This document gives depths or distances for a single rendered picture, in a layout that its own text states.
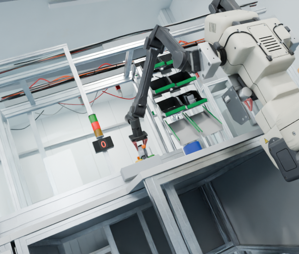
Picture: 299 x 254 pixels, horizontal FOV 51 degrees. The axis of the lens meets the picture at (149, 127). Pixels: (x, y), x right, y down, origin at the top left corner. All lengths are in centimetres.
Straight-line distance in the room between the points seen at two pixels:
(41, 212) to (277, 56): 125
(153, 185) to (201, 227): 220
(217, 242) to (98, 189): 208
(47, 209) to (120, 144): 940
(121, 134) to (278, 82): 992
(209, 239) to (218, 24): 247
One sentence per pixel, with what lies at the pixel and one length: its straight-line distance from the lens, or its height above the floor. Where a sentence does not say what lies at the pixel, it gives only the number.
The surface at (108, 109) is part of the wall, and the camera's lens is 1139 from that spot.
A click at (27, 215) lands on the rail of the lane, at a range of 165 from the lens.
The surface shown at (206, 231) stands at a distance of 345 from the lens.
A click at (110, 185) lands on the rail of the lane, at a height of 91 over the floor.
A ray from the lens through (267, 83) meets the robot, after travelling 133.
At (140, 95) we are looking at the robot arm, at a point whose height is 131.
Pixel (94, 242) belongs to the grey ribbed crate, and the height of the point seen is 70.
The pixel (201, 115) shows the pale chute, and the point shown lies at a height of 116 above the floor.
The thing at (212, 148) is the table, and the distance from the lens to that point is 139.
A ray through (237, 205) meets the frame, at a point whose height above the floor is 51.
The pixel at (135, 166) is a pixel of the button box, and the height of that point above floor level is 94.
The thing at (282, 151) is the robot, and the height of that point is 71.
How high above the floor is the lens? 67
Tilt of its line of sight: 15 degrees up
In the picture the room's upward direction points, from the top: 24 degrees counter-clockwise
